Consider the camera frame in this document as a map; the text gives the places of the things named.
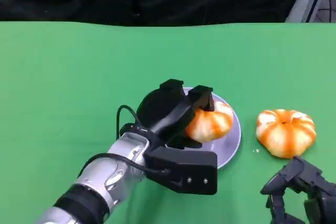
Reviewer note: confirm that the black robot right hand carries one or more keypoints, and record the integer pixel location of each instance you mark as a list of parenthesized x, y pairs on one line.
[(299, 170)]

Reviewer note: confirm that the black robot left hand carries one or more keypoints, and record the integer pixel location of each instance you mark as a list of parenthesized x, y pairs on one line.
[(162, 108)]

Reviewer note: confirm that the orange white toy bread roll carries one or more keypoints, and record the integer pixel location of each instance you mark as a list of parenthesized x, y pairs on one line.
[(284, 136), (210, 125)]

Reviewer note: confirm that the small bread crumb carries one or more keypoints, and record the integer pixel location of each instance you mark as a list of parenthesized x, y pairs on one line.
[(256, 150)]

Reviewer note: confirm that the lilac plate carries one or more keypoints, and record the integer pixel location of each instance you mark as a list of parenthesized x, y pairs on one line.
[(228, 145)]

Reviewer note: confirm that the green table cloth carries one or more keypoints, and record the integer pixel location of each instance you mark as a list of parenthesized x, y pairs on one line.
[(78, 64)]

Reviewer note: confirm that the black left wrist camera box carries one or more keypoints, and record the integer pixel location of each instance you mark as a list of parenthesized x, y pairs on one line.
[(189, 169)]

